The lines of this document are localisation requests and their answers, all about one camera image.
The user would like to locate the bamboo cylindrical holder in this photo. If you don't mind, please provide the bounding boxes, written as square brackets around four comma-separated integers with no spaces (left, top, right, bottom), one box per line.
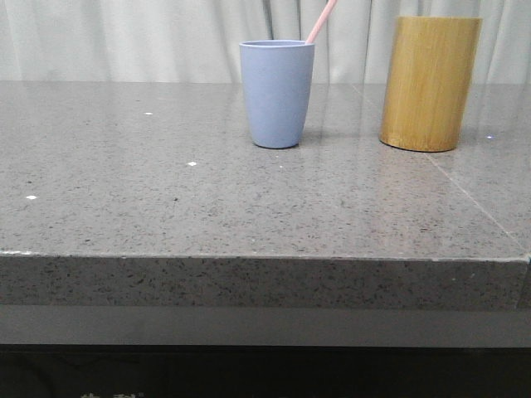
[379,16,482,153]

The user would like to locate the white curtain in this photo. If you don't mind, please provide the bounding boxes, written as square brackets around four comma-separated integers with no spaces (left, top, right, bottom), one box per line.
[1,1,530,84]

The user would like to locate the blue plastic cup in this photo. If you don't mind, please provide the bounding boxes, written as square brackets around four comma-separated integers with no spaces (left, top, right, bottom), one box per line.
[239,40,314,149]

